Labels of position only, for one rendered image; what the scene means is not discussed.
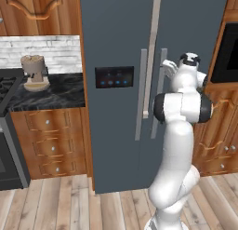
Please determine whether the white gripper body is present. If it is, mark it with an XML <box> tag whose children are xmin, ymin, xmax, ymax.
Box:
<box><xmin>161</xmin><ymin>59</ymin><xmax>179</xmax><ymax>82</ymax></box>

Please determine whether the dark grey fridge door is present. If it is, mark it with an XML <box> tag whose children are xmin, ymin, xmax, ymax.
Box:
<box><xmin>138</xmin><ymin>0</ymin><xmax>231</xmax><ymax>191</ymax></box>

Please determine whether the dark grey freezer door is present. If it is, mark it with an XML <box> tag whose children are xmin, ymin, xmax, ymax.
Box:
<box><xmin>79</xmin><ymin>0</ymin><xmax>156</xmax><ymax>195</ymax></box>

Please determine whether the wooden tall oven cabinet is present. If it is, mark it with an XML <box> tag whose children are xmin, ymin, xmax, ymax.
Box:
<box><xmin>191</xmin><ymin>0</ymin><xmax>238</xmax><ymax>178</ymax></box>

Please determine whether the black built-in oven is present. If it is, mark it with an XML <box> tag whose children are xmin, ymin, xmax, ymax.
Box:
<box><xmin>210</xmin><ymin>20</ymin><xmax>238</xmax><ymax>85</ymax></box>

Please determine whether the wooden cupboard door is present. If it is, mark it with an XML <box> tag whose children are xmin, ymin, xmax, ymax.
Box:
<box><xmin>194</xmin><ymin>98</ymin><xmax>231</xmax><ymax>156</ymax></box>
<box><xmin>0</xmin><ymin>0</ymin><xmax>83</xmax><ymax>37</ymax></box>

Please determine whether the wooden base cabinet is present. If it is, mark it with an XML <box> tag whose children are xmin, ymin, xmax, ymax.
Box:
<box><xmin>9</xmin><ymin>106</ymin><xmax>95</xmax><ymax>181</ymax></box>

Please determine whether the medium wooden drawer front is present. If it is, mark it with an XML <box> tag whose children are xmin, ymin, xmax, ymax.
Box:
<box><xmin>32</xmin><ymin>136</ymin><xmax>77</xmax><ymax>159</ymax></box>

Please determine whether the beige coffee machine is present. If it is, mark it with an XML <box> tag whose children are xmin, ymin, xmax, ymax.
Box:
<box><xmin>20</xmin><ymin>54</ymin><xmax>51</xmax><ymax>93</ymax></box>

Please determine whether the small wooden drawer front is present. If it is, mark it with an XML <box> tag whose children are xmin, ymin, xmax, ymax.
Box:
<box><xmin>38</xmin><ymin>160</ymin><xmax>79</xmax><ymax>178</ymax></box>

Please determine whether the large wooden drawer front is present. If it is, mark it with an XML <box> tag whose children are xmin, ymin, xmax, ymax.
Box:
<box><xmin>24</xmin><ymin>108</ymin><xmax>73</xmax><ymax>133</ymax></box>

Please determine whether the wooden upper cupboard door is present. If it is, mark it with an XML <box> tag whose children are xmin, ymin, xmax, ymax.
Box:
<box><xmin>0</xmin><ymin>0</ymin><xmax>83</xmax><ymax>37</ymax></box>

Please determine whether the black and grey stove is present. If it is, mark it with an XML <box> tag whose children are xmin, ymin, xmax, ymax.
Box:
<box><xmin>0</xmin><ymin>68</ymin><xmax>33</xmax><ymax>192</ymax></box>

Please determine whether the grey fridge door handle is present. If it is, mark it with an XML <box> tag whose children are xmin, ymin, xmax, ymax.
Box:
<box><xmin>150</xmin><ymin>47</ymin><xmax>168</xmax><ymax>141</ymax></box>

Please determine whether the grey freezer door handle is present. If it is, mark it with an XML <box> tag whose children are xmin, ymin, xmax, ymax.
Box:
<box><xmin>134</xmin><ymin>48</ymin><xmax>149</xmax><ymax>142</ymax></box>

